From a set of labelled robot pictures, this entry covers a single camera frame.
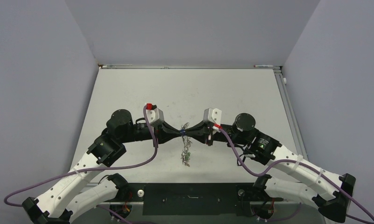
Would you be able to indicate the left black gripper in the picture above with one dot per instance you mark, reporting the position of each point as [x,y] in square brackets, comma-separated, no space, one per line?
[163,132]

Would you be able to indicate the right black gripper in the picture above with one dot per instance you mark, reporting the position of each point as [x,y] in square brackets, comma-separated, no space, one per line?
[201,130]

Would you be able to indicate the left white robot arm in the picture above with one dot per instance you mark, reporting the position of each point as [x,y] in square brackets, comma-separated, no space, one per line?
[66,200]

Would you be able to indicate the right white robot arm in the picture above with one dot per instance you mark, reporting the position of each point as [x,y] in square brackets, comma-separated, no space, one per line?
[287,175]

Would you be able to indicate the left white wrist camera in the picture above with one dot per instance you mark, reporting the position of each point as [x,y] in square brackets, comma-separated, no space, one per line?
[154,115]

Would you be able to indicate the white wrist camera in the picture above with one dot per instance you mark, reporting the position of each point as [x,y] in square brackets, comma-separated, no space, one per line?
[213,116]
[154,115]

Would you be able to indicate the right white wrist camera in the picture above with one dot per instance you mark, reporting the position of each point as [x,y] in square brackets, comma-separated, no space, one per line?
[213,116]

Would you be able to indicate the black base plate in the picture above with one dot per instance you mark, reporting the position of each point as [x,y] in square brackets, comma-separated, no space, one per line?
[165,199]

